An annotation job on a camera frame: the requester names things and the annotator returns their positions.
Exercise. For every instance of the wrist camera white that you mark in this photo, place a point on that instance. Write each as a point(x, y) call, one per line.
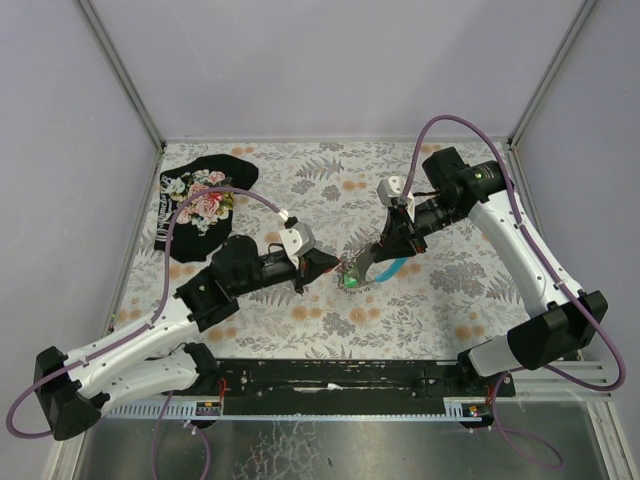
point(296, 237)
point(390, 193)

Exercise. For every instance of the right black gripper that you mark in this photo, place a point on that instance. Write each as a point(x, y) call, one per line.
point(403, 234)

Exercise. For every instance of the black floral cloth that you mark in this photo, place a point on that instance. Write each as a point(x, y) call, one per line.
point(207, 221)

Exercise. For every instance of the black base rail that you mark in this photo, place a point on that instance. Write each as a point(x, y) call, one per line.
point(362, 381)

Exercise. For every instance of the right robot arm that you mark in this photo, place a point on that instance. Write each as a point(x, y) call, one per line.
point(562, 316)

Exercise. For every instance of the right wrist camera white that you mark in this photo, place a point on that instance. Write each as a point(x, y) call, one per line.
point(390, 193)

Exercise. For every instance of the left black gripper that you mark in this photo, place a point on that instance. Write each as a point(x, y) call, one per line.
point(301, 270)

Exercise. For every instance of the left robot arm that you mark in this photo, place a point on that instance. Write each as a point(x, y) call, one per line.
point(158, 353)

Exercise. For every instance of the white cable duct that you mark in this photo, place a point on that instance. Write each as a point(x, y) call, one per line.
point(184, 409)

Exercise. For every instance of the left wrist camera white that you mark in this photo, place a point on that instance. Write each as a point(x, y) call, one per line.
point(296, 237)

